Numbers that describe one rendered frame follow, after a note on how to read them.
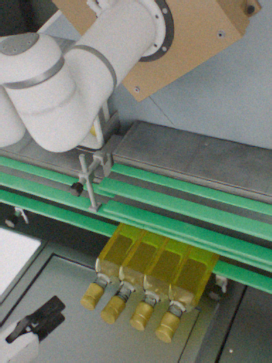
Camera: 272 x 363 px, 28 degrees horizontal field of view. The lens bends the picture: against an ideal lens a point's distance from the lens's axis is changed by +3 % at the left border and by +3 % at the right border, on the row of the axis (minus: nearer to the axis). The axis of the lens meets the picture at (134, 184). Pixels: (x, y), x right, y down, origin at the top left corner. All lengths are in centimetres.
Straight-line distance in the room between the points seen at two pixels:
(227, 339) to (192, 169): 38
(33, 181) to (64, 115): 59
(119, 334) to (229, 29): 68
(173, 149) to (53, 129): 45
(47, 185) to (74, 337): 36
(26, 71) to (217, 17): 35
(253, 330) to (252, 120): 46
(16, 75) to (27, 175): 65
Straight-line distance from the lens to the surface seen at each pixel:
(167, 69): 106
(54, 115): 81
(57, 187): 135
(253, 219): 110
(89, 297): 116
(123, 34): 94
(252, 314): 132
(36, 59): 78
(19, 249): 147
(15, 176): 141
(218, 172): 116
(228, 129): 121
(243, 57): 110
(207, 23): 98
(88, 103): 85
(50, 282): 138
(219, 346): 127
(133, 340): 126
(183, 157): 119
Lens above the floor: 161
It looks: 35 degrees down
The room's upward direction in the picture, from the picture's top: 146 degrees counter-clockwise
